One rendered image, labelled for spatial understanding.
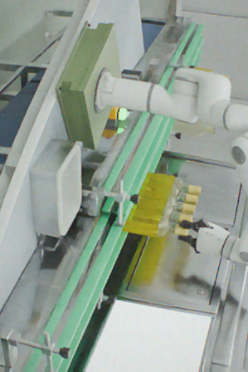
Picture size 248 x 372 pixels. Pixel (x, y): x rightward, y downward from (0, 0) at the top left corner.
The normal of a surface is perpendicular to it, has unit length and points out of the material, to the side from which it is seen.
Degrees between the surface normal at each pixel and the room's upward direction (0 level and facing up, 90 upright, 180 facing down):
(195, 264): 90
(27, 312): 90
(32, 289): 90
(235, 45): 90
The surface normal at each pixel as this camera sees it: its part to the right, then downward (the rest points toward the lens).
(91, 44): -0.10, -0.51
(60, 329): 0.02, -0.81
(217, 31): -0.27, 0.55
